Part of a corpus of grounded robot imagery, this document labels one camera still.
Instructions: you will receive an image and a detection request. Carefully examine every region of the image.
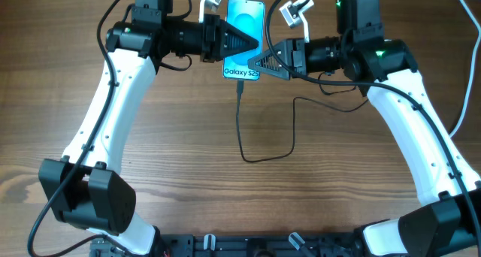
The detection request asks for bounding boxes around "blue Galaxy smartphone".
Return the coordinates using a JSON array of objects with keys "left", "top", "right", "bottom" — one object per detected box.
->
[{"left": 222, "top": 0, "right": 265, "bottom": 81}]

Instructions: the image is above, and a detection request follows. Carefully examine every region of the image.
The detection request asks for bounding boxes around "black charger cable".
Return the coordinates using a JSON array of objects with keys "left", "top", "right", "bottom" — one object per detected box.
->
[{"left": 235, "top": 71, "right": 371, "bottom": 164}]

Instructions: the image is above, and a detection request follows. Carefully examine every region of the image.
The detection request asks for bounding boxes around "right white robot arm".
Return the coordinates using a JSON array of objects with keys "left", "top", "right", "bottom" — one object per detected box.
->
[{"left": 248, "top": 0, "right": 480, "bottom": 256}]

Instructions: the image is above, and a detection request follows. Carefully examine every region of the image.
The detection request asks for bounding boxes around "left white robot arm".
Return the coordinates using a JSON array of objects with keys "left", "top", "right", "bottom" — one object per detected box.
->
[{"left": 38, "top": 0, "right": 259, "bottom": 256}]

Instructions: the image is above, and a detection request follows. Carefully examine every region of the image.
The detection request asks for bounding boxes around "white power strip cord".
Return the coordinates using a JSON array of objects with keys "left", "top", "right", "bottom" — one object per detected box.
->
[{"left": 449, "top": 0, "right": 481, "bottom": 138}]

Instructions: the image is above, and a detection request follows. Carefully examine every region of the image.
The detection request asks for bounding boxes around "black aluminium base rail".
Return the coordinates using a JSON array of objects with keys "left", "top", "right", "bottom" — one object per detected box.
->
[{"left": 89, "top": 232, "right": 365, "bottom": 257}]

